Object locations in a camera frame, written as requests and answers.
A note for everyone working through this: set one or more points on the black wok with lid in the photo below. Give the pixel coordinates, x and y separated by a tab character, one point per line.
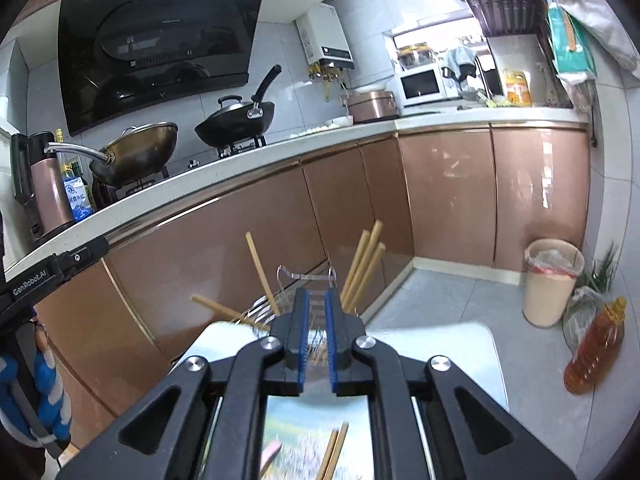
235	125

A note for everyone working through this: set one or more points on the steel pot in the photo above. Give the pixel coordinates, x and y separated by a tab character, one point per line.
415	57

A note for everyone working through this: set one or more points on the copper black electric kettle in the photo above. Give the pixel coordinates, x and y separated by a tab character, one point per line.
47	195

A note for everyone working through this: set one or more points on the beige trash bin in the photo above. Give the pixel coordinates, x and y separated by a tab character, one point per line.
550	300

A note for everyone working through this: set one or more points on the white eggs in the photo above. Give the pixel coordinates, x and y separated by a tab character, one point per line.
312	131

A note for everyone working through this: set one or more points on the hanging plastic bags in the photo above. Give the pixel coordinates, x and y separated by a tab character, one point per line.
600	20

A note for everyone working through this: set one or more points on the blue white clothing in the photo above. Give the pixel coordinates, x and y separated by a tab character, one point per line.
57	400

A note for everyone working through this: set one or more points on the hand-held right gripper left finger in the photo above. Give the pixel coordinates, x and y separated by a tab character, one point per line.
300	340

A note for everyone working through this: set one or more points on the white kitchen countertop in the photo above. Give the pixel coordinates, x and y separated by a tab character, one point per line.
280	157

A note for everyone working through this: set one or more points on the amber oil bottle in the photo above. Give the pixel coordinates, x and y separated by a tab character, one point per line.
595	350

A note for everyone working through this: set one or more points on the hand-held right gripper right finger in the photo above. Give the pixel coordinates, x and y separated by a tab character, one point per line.
334	345

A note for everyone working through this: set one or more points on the clear plastic bag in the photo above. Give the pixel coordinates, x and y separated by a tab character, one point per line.
580	310

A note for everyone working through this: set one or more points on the bamboo chopstick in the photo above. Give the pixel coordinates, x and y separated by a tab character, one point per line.
225	311
372	270
339	450
367	250
260	270
355	265
327	455

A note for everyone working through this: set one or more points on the gas stove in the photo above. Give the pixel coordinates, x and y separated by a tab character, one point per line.
240	149

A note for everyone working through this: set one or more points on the white water heater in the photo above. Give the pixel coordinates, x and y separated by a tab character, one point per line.
325	35

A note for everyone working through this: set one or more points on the copper rice cooker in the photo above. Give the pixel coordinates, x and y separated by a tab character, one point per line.
372	110

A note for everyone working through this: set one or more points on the black range hood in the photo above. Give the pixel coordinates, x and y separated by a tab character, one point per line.
160	35

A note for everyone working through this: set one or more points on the white microwave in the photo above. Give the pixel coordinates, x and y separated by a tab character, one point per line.
422	85

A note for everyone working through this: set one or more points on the blue white packet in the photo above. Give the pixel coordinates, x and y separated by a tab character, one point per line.
77	197

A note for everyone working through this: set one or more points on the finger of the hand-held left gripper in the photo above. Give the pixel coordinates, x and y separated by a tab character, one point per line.
85	255

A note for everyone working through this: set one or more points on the light blue towel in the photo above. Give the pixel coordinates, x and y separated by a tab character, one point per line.
457	57

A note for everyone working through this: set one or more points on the brass wok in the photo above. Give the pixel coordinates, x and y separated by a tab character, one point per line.
145	147

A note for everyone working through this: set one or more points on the white bowl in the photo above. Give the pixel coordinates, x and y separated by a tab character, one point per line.
372	90

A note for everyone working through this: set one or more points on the teal package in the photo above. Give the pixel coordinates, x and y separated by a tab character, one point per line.
570	40

